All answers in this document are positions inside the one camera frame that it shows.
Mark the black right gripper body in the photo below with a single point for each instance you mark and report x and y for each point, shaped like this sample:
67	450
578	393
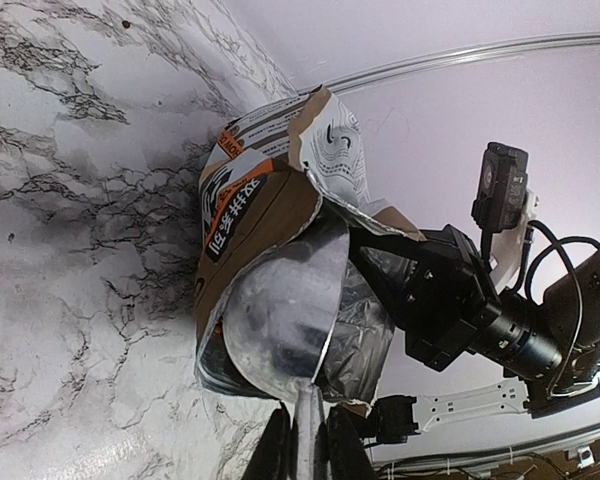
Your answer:
459	300

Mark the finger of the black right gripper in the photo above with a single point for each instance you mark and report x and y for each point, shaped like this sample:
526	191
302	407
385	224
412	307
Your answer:
393	266

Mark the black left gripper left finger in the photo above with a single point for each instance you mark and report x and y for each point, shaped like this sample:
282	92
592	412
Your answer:
270	458

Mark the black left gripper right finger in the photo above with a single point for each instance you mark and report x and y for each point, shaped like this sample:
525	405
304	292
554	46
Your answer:
348	459

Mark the metal food scoop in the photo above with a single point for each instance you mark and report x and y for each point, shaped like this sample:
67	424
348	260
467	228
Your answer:
277	328

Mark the brown dog food bag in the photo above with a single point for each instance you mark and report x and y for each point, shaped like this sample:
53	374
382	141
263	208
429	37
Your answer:
271	174

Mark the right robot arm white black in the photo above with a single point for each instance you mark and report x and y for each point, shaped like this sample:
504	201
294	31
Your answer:
549	351

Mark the right aluminium frame post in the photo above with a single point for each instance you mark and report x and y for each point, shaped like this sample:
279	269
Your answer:
463	56

